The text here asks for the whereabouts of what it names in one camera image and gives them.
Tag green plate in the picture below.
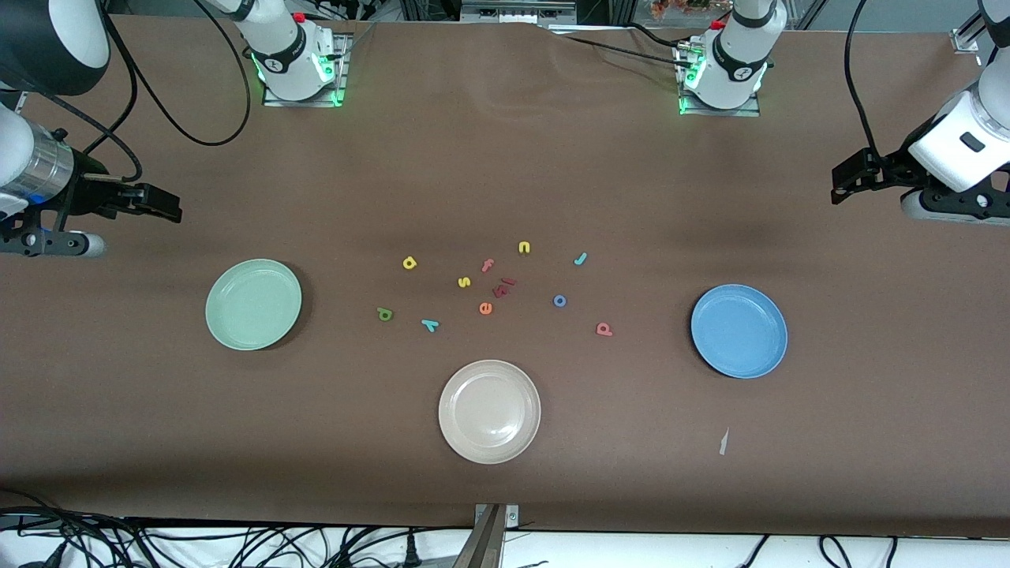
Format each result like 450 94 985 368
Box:
205 259 303 351

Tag blue plate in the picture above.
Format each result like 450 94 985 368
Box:
690 284 788 379

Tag orange artificial flowers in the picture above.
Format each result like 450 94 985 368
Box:
651 0 715 20

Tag beige plate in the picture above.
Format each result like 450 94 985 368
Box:
438 360 542 465

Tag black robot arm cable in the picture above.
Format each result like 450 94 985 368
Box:
16 0 253 184
843 0 886 163

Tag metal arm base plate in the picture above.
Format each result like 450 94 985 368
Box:
262 32 352 108
679 43 762 118

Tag black base power cable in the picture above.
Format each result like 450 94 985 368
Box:
552 22 691 70

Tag black floor cable tangle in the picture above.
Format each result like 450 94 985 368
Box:
0 489 474 568

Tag silver metal frame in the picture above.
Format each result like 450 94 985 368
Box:
460 0 578 26

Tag metal table edge bracket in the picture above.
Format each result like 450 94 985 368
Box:
453 503 520 568

